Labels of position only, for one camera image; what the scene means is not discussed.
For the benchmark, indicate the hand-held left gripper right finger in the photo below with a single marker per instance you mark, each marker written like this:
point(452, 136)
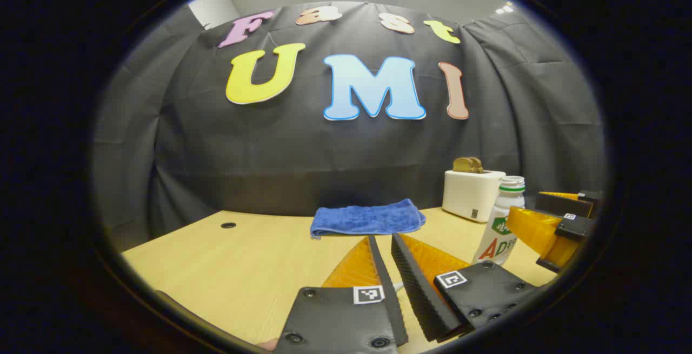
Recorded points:
point(419, 289)

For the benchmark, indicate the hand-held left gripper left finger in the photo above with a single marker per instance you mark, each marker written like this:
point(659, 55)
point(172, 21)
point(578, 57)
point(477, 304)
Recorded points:
point(381, 267)

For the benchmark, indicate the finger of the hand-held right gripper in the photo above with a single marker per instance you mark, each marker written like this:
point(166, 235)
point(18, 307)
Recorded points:
point(540, 232)
point(562, 202)

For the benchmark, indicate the white water bottle green label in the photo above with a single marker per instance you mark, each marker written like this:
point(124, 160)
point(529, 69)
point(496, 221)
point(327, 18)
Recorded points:
point(508, 197)

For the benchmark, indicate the blue folded towel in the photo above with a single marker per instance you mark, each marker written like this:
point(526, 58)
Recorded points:
point(362, 219)

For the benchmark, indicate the white toaster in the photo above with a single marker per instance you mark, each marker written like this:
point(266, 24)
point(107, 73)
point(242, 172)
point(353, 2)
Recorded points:
point(470, 194)

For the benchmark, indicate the brown toast slice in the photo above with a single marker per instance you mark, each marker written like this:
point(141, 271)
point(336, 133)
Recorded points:
point(467, 165)

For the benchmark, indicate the black backdrop cloth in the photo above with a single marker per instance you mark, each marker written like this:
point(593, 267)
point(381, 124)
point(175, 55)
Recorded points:
point(270, 154)

